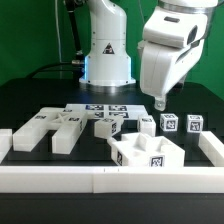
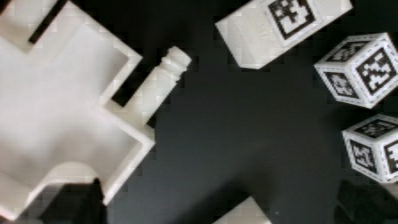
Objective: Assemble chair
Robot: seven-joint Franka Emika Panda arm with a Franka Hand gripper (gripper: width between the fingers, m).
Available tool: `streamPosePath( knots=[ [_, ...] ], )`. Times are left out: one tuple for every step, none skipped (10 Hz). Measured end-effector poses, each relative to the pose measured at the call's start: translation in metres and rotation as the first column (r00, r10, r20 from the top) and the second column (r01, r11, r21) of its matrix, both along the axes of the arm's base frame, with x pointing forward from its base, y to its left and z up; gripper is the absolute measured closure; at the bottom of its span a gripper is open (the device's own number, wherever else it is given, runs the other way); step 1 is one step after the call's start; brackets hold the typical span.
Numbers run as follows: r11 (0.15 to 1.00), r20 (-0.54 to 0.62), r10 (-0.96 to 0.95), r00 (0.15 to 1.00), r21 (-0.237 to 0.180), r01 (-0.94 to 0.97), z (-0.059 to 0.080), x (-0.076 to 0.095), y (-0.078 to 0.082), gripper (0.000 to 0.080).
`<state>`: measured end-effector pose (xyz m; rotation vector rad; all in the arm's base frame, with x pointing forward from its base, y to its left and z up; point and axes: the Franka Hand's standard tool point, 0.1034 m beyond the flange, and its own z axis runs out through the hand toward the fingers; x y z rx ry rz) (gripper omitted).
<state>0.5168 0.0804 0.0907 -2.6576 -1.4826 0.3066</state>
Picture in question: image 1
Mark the white left fence wall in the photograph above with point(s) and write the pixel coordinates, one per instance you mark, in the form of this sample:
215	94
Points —
5	142

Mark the white chair back part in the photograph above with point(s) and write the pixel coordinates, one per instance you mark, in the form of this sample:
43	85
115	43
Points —
67	124

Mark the white paper tag sheet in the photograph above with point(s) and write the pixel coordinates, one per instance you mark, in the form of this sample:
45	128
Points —
100	111

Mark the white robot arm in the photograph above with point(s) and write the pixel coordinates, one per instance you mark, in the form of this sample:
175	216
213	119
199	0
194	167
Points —
172	43

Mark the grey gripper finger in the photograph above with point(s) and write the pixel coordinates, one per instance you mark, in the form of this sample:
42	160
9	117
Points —
160	103

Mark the white chair seat part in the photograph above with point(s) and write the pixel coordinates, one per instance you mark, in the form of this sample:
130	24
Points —
142	150

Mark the white tagged cube far right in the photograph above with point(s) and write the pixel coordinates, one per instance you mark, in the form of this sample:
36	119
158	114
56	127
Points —
194	123

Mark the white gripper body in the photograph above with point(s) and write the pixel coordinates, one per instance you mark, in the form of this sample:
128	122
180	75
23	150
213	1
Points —
162	67

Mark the white front fence wall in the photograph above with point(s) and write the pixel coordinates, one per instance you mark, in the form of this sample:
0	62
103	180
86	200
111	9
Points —
62	179

